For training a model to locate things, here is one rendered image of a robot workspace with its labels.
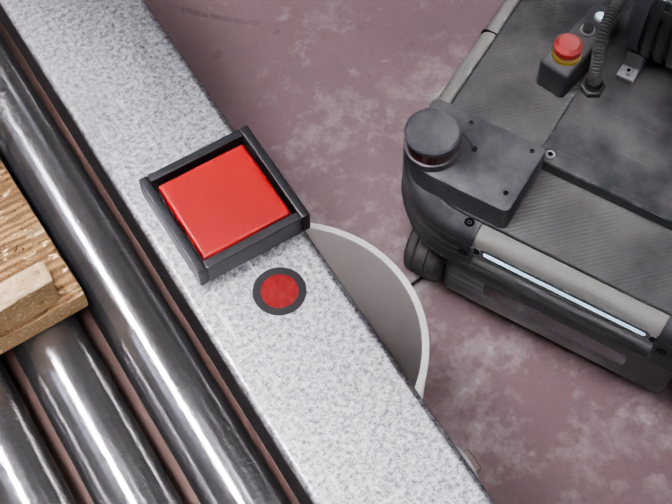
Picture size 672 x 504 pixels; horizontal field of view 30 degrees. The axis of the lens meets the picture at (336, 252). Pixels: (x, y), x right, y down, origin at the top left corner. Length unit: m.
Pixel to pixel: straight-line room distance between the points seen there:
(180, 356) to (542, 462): 1.02
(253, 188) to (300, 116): 1.17
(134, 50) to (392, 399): 0.30
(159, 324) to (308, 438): 0.11
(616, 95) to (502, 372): 0.40
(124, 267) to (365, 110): 1.21
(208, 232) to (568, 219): 0.88
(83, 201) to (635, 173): 0.95
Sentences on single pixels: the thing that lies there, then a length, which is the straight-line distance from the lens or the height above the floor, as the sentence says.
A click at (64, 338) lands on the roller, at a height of 0.92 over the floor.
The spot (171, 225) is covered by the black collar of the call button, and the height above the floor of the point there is 0.93.
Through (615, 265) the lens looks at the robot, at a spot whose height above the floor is 0.24.
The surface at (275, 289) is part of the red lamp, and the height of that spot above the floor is 0.92.
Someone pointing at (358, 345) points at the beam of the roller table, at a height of 0.92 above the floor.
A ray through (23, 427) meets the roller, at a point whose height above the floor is 0.91.
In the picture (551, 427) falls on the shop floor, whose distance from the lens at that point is 1.71.
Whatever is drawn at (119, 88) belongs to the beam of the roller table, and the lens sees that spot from 0.83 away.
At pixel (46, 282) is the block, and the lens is 0.71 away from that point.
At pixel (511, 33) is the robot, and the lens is 1.73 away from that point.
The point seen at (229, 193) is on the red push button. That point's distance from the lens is 0.76.
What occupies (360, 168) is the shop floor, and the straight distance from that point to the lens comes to 1.87.
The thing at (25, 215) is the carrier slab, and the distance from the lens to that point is 0.76.
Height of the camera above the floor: 1.57
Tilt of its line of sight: 61 degrees down
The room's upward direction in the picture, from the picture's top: 1 degrees counter-clockwise
